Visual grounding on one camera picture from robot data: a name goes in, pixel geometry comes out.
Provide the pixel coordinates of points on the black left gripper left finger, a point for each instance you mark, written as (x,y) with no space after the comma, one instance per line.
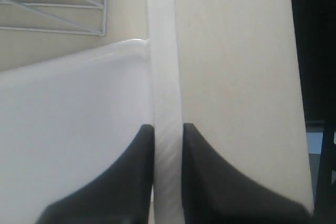
(121,194)

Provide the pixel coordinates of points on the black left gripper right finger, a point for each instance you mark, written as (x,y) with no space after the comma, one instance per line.
(214,191)

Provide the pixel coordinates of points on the white plastic tray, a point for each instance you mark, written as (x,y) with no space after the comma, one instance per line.
(65,121)

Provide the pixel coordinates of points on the white wire book rack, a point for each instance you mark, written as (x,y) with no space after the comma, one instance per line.
(75,17)

